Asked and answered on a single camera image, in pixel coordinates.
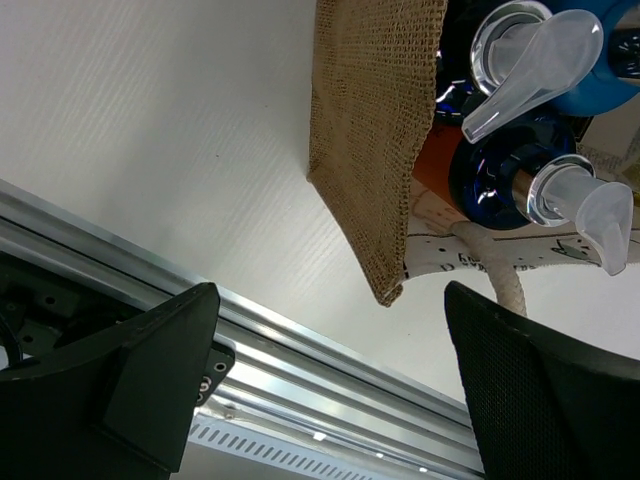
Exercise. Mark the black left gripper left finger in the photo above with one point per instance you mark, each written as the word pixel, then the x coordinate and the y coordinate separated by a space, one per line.
pixel 115 405

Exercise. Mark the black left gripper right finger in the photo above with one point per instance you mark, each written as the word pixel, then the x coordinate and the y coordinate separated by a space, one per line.
pixel 543 405

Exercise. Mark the canvas and burlap tote bag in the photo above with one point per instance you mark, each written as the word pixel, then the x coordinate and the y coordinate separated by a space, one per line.
pixel 373 105

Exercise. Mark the orange box in bag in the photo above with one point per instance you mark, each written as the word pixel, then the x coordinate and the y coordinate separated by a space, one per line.
pixel 433 163

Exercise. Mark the dark blue pump bottle front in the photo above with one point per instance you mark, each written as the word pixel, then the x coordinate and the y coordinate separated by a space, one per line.
pixel 529 172

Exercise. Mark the dark blue pump bottle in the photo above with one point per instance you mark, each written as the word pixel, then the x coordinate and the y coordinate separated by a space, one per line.
pixel 529 172
pixel 498 60

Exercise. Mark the teal blue pump bottle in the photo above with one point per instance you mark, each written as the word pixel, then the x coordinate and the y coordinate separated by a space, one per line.
pixel 614 79

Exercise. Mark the white slotted cable duct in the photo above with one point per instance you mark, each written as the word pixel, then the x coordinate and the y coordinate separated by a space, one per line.
pixel 294 457

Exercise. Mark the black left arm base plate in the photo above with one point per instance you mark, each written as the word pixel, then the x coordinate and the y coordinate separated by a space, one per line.
pixel 220 361

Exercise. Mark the aluminium front rail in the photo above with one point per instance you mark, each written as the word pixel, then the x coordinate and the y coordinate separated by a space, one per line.
pixel 63 279

